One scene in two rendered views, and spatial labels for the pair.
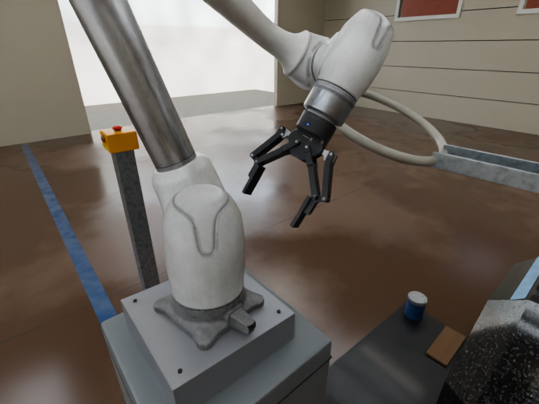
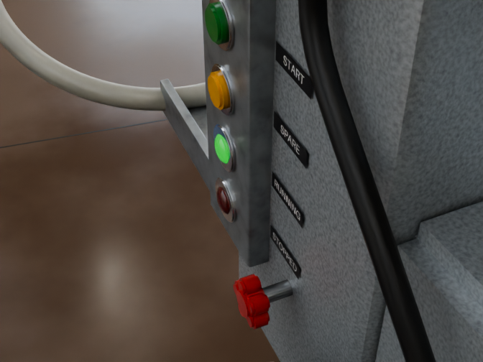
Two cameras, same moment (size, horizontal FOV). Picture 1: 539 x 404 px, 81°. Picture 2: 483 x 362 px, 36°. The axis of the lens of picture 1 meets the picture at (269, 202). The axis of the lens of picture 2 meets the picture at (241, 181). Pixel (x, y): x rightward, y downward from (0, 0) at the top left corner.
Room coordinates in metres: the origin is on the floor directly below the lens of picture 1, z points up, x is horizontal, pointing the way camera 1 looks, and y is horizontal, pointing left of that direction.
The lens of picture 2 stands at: (0.27, -0.93, 1.64)
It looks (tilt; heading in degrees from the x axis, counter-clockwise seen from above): 42 degrees down; 24
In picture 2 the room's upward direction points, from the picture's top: straight up
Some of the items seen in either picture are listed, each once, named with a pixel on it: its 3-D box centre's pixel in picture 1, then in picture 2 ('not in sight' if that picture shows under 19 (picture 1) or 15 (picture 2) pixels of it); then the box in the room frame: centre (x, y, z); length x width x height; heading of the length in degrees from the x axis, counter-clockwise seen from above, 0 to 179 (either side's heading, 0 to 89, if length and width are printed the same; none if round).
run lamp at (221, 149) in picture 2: not in sight; (225, 147); (0.64, -0.75, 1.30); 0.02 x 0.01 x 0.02; 48
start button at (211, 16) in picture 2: not in sight; (218, 23); (0.64, -0.75, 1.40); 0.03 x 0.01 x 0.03; 48
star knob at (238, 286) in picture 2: not in sight; (268, 293); (0.59, -0.81, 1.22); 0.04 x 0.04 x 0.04; 48
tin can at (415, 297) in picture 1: (415, 305); not in sight; (1.34, -0.83, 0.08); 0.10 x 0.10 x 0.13
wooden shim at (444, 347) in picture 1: (446, 345); not in sight; (1.12, -0.91, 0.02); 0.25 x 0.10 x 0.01; 132
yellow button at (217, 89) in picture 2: not in sight; (221, 90); (0.64, -0.75, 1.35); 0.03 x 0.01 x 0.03; 48
